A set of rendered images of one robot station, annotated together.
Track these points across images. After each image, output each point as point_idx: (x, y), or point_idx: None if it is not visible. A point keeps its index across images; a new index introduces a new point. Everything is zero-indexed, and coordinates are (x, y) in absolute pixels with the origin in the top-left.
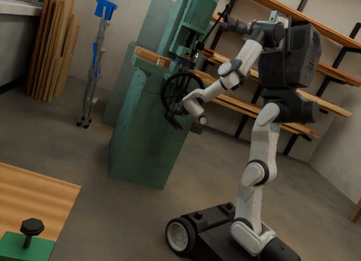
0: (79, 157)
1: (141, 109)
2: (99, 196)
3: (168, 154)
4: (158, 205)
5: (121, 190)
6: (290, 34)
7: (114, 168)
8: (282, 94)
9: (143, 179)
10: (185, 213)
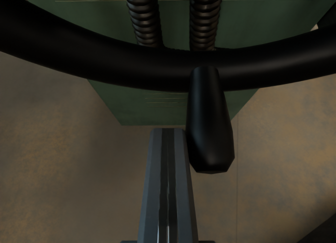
0: (72, 85)
1: (59, 8)
2: (100, 189)
3: (229, 91)
4: (212, 182)
5: (142, 157)
6: None
7: (121, 119)
8: None
9: (183, 121)
10: (268, 190)
